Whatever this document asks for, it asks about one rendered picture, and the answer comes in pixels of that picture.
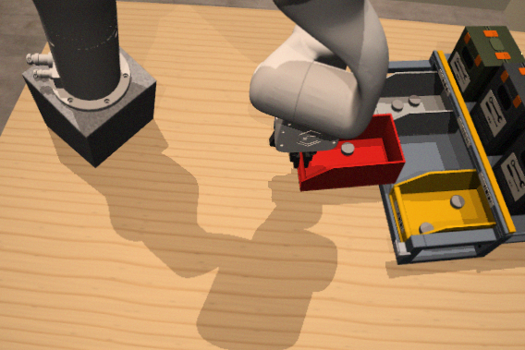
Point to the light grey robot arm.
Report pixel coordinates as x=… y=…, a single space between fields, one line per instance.
x=301 y=82

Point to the yellow long thin bar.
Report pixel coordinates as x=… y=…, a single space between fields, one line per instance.
x=487 y=167

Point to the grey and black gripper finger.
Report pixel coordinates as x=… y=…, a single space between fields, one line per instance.
x=293 y=156
x=307 y=156

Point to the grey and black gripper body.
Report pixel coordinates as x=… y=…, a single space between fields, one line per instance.
x=301 y=139

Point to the red bin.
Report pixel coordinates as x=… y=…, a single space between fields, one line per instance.
x=377 y=160

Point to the yellow open bin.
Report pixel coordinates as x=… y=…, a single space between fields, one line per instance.
x=426 y=199

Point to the dark grey metal shelf frame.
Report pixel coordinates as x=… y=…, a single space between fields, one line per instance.
x=437 y=153

